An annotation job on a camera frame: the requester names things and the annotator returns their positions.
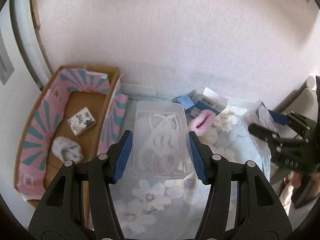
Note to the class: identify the white blue carton box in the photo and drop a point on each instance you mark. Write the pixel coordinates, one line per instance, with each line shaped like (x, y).
(208, 100)

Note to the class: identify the white floral sock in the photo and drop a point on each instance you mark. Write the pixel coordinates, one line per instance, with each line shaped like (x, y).
(66, 149)

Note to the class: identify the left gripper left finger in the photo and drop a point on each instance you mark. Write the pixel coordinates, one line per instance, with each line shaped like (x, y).
(59, 214)

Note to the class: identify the small dark blue box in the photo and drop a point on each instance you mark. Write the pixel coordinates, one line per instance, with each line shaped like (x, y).
(185, 101)

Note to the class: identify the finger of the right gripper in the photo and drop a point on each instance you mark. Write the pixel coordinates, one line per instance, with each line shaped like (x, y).
(273, 139)
(294, 120)

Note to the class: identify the person's right hand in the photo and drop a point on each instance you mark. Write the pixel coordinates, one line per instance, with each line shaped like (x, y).
(295, 179)

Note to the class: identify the pink teal cardboard box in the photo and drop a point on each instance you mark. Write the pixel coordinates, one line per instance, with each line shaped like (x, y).
(69, 90)

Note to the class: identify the small floral tissue pack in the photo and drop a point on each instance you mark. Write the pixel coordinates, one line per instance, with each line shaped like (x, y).
(81, 122)

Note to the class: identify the clear floss pick box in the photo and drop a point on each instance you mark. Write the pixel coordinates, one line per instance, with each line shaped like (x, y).
(161, 146)

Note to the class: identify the white fuzzy right sleeve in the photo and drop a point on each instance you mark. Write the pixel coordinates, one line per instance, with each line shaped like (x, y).
(297, 215)

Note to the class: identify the floss box printed lid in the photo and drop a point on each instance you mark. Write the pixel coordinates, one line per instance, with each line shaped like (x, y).
(259, 114)

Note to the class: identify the pink fluffy headband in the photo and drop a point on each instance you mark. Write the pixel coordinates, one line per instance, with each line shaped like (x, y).
(202, 123)

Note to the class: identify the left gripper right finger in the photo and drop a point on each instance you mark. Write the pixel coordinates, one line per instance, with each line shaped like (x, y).
(259, 213)

